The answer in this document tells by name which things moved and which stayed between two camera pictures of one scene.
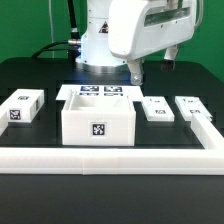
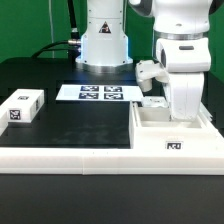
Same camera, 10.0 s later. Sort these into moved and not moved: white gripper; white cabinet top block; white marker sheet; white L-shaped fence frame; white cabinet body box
Moved: white gripper; white cabinet body box
Not moved: white marker sheet; white L-shaped fence frame; white cabinet top block
